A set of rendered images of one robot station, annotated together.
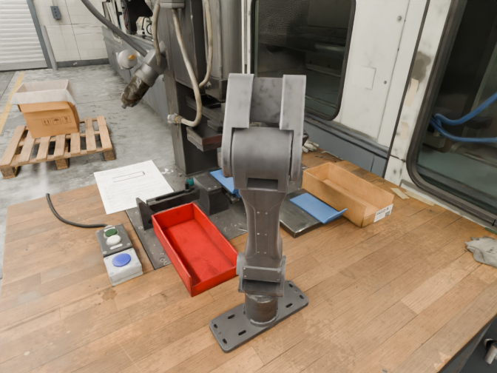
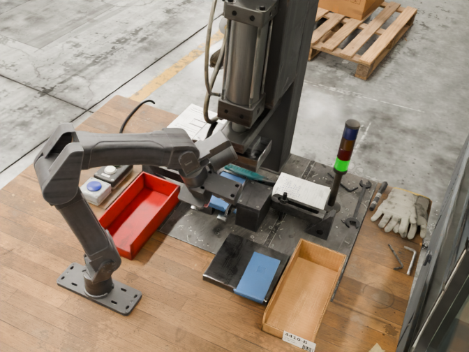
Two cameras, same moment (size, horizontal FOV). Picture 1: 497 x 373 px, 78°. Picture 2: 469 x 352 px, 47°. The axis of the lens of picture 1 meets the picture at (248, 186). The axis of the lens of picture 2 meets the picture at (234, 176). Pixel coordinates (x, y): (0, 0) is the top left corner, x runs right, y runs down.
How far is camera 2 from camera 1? 0.98 m
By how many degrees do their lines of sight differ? 43
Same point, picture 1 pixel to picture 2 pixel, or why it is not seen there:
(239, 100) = (51, 140)
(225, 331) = (70, 274)
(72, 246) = not seen: hidden behind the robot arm
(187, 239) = (148, 209)
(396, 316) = not seen: outside the picture
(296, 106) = (58, 163)
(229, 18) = (236, 53)
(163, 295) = not seen: hidden behind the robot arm
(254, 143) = (40, 167)
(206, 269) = (122, 237)
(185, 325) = (67, 252)
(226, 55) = (230, 82)
